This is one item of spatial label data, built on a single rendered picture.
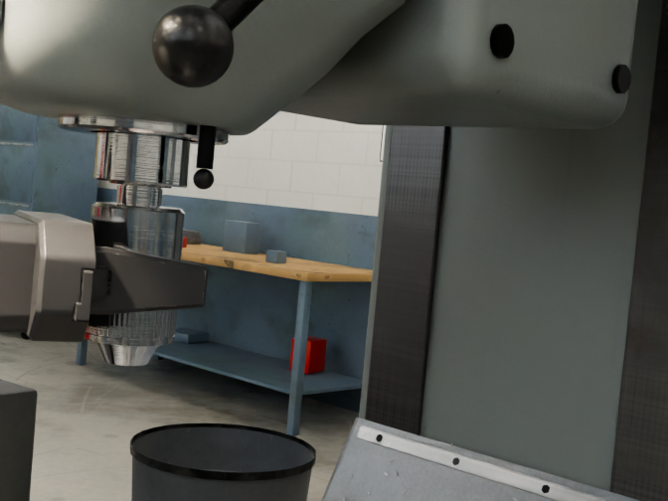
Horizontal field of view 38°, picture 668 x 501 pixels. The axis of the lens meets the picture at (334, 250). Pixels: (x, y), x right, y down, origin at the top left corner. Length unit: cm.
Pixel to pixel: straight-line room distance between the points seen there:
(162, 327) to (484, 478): 38
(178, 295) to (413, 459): 41
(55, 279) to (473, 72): 23
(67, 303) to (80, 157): 748
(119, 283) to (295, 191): 597
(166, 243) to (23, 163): 738
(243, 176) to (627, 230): 614
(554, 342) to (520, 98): 27
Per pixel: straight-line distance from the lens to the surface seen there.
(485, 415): 82
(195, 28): 36
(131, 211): 49
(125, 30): 42
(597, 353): 76
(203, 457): 281
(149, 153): 49
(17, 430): 80
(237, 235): 634
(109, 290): 47
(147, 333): 50
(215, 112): 46
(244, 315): 677
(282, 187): 653
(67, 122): 49
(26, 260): 46
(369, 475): 87
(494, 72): 53
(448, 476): 83
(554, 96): 58
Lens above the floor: 128
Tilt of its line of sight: 3 degrees down
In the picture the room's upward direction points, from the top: 5 degrees clockwise
